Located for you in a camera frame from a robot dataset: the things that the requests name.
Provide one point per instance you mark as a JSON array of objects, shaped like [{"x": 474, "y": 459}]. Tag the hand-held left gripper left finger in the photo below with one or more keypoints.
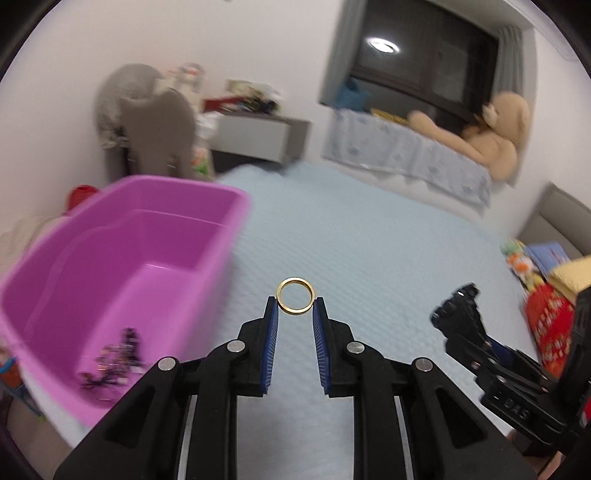
[{"x": 272, "y": 346}]

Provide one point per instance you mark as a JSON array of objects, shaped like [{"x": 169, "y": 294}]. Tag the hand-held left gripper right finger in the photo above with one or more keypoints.
[{"x": 321, "y": 350}]

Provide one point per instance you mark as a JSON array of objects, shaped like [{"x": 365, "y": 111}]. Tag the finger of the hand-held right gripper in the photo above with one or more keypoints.
[{"x": 489, "y": 355}]

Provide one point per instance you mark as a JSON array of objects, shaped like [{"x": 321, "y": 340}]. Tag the black wrist watch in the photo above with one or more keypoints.
[{"x": 457, "y": 307}]

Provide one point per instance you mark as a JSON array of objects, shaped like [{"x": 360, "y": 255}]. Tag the dark jewellery pile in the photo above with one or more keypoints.
[{"x": 129, "y": 344}]

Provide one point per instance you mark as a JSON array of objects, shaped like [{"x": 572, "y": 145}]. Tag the purple plastic bin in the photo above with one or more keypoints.
[{"x": 115, "y": 221}]

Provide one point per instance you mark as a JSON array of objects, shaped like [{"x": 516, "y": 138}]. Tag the red printed cushion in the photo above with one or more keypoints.
[{"x": 549, "y": 323}]

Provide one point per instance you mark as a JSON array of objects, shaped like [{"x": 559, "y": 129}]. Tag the small green orange plush toy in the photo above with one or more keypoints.
[{"x": 519, "y": 265}]

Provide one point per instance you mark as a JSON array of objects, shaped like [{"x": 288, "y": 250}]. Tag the yellow pillow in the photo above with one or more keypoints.
[{"x": 572, "y": 277}]

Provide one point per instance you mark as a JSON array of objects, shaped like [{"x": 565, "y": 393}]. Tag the blue picture book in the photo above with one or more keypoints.
[{"x": 554, "y": 256}]

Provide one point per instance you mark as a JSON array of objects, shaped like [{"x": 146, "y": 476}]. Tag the light blue bed blanket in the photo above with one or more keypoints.
[{"x": 369, "y": 240}]

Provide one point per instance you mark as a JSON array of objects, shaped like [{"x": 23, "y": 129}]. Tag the grey headboard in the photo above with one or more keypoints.
[{"x": 554, "y": 221}]

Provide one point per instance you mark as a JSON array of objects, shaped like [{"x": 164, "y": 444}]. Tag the colourful small toy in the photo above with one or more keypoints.
[{"x": 203, "y": 159}]

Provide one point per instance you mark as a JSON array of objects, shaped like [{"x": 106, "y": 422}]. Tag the grey nightstand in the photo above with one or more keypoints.
[{"x": 258, "y": 138}]

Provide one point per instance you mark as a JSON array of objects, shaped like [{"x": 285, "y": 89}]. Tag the light blue pillow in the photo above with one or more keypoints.
[{"x": 415, "y": 152}]

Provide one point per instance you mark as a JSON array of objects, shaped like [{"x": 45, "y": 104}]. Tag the tan plush bear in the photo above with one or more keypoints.
[{"x": 498, "y": 134}]

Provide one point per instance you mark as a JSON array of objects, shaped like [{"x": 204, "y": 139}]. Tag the grey chair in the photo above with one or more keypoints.
[{"x": 157, "y": 129}]

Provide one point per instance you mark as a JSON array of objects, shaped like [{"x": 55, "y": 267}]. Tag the clutter on nightstand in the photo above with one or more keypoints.
[{"x": 249, "y": 97}]

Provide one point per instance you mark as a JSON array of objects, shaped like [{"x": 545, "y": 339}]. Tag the blue bag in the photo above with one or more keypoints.
[{"x": 353, "y": 94}]

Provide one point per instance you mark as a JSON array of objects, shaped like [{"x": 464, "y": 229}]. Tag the grey curtain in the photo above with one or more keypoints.
[{"x": 337, "y": 50}]

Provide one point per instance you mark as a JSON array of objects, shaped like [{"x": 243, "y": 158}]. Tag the dark window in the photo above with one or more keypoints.
[{"x": 425, "y": 50}]

